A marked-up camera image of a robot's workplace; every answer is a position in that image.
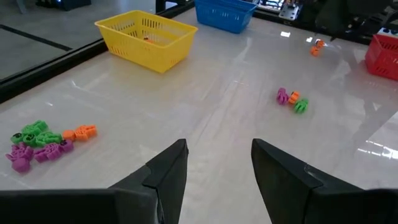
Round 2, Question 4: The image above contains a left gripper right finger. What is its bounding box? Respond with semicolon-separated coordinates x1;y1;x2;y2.
251;138;365;224

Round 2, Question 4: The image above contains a blue plastic basket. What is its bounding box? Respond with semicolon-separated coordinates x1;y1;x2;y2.
194;0;259;34

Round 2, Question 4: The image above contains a red plastic basket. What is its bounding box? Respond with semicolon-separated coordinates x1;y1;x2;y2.
364;33;398;82

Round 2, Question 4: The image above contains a white power strip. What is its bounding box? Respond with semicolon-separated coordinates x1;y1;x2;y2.
376;27;398;36

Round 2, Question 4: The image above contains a yellow plastic basket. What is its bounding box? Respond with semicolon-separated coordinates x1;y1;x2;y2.
95;9;199;74

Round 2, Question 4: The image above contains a black perforated computer tower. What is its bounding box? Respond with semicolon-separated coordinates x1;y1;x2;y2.
35;0;93;12

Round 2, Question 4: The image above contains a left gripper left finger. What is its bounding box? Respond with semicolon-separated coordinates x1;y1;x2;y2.
108;138;190;224

